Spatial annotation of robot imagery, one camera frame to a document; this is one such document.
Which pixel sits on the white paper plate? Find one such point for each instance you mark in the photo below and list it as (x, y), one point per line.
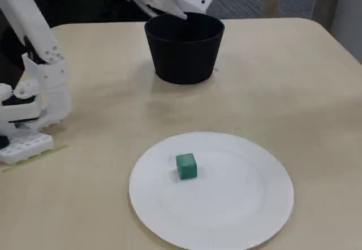
(226, 199)

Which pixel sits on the white perforated base plate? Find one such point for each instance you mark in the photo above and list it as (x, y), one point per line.
(26, 146)

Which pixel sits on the yellow-green tape strip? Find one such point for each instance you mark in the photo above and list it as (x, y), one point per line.
(55, 150)

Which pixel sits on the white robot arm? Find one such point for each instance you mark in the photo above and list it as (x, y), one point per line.
(53, 91)

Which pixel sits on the black clamp knob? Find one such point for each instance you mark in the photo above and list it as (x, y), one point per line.
(3, 142)

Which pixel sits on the black pot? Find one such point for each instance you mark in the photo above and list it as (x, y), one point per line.
(183, 55)

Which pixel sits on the green cube block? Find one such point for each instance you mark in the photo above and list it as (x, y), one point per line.
(186, 168)

